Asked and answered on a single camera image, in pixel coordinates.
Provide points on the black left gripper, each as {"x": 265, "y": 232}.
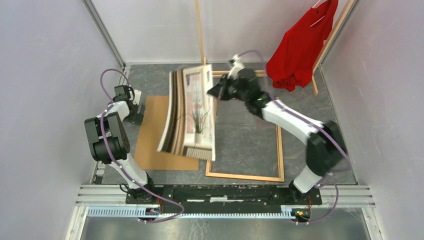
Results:
{"x": 137, "y": 118}

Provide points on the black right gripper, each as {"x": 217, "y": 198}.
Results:
{"x": 220, "y": 90}

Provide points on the wooden picture frame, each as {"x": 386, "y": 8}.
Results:
{"x": 251, "y": 175}

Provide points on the brown fibreboard backing board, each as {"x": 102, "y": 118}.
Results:
{"x": 149, "y": 136}

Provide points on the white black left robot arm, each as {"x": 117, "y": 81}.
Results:
{"x": 108, "y": 141}

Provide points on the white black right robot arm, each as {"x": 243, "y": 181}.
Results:
{"x": 325, "y": 146}

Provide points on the wooden clothes rack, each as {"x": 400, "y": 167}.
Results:
{"x": 349, "y": 5}

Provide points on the red t-shirt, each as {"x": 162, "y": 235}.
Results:
{"x": 291, "y": 65}

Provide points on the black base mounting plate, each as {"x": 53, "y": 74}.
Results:
{"x": 225, "y": 199}

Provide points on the white clothes hanger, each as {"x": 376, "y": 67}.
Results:
{"x": 320, "y": 12}

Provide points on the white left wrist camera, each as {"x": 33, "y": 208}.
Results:
{"x": 137, "y": 97}

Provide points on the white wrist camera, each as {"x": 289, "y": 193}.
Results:
{"x": 137, "y": 97}
{"x": 235, "y": 65}

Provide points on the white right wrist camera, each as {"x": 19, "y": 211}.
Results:
{"x": 235, "y": 65}

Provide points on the aluminium rail frame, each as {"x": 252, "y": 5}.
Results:
{"x": 347, "y": 212}

